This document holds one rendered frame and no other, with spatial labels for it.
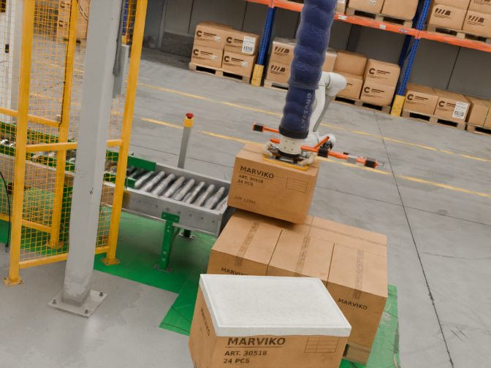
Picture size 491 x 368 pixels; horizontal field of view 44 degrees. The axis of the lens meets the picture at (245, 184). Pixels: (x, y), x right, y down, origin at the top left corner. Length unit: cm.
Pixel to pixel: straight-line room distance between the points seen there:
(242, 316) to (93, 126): 165
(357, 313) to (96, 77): 223
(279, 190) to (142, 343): 145
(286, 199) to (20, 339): 203
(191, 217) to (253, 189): 51
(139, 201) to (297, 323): 228
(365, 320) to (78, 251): 193
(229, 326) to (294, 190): 207
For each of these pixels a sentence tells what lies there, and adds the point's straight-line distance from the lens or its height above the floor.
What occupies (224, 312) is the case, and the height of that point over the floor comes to 102.
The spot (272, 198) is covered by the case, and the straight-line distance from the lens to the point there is 450.
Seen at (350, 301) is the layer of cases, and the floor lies 45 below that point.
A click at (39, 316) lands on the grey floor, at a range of 423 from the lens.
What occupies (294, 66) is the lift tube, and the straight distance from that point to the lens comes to 435.
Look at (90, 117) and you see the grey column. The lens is 373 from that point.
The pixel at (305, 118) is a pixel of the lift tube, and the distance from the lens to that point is 442.
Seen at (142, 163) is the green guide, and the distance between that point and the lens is 516.
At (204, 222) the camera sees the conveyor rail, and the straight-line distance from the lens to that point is 453.
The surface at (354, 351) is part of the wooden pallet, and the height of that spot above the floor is 8.
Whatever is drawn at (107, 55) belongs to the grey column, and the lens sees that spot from 362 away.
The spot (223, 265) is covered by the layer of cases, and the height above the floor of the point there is 45.
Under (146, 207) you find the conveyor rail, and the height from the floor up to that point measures 50.
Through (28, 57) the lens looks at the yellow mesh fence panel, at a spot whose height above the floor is 159.
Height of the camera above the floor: 247
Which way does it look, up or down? 21 degrees down
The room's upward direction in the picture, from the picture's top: 12 degrees clockwise
